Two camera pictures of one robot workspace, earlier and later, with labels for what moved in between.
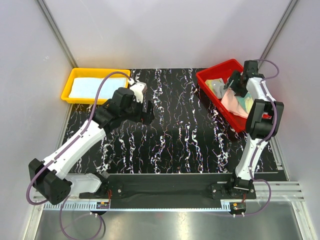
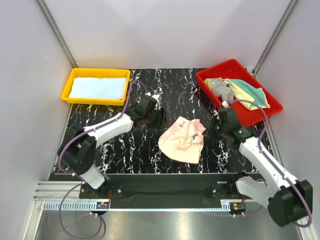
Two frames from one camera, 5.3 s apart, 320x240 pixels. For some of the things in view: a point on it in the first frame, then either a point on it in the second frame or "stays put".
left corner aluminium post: [56, 31] stays put
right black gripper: [239, 92] to [209, 132]
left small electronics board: [101, 205] stays put
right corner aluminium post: [283, 21] stays put
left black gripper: [147, 117] to [161, 122]
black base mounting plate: [172, 186] stays put
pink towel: [231, 104] to [182, 140]
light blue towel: [89, 87] stays put
